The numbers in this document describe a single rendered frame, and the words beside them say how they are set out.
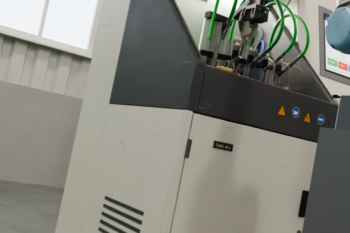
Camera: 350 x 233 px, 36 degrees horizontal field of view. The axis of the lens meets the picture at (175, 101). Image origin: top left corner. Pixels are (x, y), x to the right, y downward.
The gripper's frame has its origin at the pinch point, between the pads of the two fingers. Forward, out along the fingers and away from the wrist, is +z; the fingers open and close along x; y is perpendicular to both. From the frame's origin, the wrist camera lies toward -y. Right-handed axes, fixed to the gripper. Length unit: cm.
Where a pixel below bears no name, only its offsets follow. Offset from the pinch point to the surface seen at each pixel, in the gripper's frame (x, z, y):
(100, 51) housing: -35, 10, -56
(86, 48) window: 94, -45, -394
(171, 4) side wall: -34.7, -4.9, -2.5
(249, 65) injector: 7.2, 7.5, -3.3
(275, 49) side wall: 31.0, -6.1, -16.1
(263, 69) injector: 15.2, 7.2, -3.3
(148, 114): -35, 36, -2
